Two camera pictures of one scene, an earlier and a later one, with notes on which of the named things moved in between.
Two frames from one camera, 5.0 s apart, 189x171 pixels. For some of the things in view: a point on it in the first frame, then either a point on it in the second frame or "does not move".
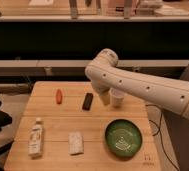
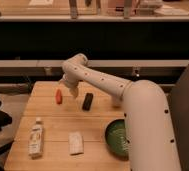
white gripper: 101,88 → 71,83
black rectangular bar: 87,102 does not move
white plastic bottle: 35,148 does not move
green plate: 123,137 does not move
